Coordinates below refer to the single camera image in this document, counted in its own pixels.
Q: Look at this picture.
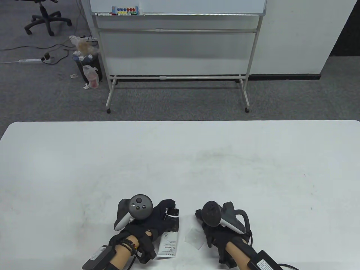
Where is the black trash bin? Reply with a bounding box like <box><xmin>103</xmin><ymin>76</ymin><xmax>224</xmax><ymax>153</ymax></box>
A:
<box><xmin>73</xmin><ymin>52</ymin><xmax>103</xmax><ymax>83</ymax></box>

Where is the black office chair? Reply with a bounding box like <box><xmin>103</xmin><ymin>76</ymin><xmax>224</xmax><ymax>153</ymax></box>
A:
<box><xmin>24</xmin><ymin>0</ymin><xmax>72</xmax><ymax>36</ymax></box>

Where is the plastic bag with red item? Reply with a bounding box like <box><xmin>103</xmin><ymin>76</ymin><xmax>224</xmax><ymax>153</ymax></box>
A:
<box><xmin>82</xmin><ymin>65</ymin><xmax>100</xmax><ymax>89</ymax></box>

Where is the white black cleansing milk tube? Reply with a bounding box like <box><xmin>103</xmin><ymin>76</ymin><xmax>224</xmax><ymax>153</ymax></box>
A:
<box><xmin>156</xmin><ymin>208</ymin><xmax>180</xmax><ymax>258</ymax></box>

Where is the person's left hand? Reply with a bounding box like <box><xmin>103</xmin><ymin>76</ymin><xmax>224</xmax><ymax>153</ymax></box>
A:
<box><xmin>122</xmin><ymin>198</ymin><xmax>177</xmax><ymax>239</ymax></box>

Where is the black left wrist battery pack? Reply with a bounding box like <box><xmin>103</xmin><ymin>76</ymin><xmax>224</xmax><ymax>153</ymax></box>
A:
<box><xmin>82</xmin><ymin>245</ymin><xmax>116</xmax><ymax>270</ymax></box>

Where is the grey white right controller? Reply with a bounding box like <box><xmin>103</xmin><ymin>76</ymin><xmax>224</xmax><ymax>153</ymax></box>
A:
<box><xmin>201</xmin><ymin>201</ymin><xmax>251</xmax><ymax>235</ymax></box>

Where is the row of coloured magnets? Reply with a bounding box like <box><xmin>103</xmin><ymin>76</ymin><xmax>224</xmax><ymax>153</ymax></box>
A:
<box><xmin>111</xmin><ymin>6</ymin><xmax>139</xmax><ymax>15</ymax></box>

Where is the dark bead bracelet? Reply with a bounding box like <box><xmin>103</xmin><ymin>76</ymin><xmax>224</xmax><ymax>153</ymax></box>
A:
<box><xmin>120</xmin><ymin>238</ymin><xmax>138</xmax><ymax>255</ymax></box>

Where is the person's right forearm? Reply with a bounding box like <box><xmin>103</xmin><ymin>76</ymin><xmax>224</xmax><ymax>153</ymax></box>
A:
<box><xmin>225</xmin><ymin>241</ymin><xmax>253</xmax><ymax>270</ymax></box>

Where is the grey white left controller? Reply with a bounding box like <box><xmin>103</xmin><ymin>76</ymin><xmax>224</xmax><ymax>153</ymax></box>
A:
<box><xmin>114</xmin><ymin>194</ymin><xmax>154</xmax><ymax>231</ymax></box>

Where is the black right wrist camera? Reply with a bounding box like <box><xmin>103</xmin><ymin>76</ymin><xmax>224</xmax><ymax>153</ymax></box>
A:
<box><xmin>218</xmin><ymin>247</ymin><xmax>237</xmax><ymax>267</ymax></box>

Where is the black floor cable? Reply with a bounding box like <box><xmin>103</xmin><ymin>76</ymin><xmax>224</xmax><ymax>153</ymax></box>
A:
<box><xmin>0</xmin><ymin>42</ymin><xmax>74</xmax><ymax>66</ymax></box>

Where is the grey white controller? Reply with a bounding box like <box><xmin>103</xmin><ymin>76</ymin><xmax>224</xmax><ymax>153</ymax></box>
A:
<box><xmin>201</xmin><ymin>201</ymin><xmax>251</xmax><ymax>235</ymax></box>
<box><xmin>114</xmin><ymin>194</ymin><xmax>154</xmax><ymax>231</ymax></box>

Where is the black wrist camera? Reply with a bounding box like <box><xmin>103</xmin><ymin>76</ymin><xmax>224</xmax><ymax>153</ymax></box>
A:
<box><xmin>218</xmin><ymin>247</ymin><xmax>237</xmax><ymax>267</ymax></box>
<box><xmin>136</xmin><ymin>231</ymin><xmax>157</xmax><ymax>264</ymax></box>

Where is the person's left forearm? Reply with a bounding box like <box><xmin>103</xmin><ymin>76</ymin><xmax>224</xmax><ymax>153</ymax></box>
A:
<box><xmin>108</xmin><ymin>236</ymin><xmax>140</xmax><ymax>270</ymax></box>

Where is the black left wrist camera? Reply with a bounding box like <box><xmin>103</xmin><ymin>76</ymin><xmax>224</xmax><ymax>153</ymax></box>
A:
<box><xmin>136</xmin><ymin>231</ymin><xmax>157</xmax><ymax>264</ymax></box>

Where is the clear plastic trash bag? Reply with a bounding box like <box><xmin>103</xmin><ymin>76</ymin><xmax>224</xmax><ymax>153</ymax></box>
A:
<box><xmin>69</xmin><ymin>35</ymin><xmax>100</xmax><ymax>57</ymax></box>

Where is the whiteboard on metal stand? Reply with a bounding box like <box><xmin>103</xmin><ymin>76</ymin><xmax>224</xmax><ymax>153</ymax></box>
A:
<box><xmin>89</xmin><ymin>0</ymin><xmax>267</xmax><ymax>113</ymax></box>

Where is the black wrist battery pack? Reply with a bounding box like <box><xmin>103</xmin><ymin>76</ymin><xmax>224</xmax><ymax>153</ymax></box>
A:
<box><xmin>82</xmin><ymin>245</ymin><xmax>116</xmax><ymax>270</ymax></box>
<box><xmin>248</xmin><ymin>250</ymin><xmax>279</xmax><ymax>270</ymax></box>

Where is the black right wrist battery pack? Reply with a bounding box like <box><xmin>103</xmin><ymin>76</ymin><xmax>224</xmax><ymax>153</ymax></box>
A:
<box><xmin>248</xmin><ymin>250</ymin><xmax>279</xmax><ymax>270</ymax></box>

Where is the person's right hand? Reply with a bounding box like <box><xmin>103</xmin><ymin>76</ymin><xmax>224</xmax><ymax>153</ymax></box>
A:
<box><xmin>195</xmin><ymin>210</ymin><xmax>252</xmax><ymax>251</ymax></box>

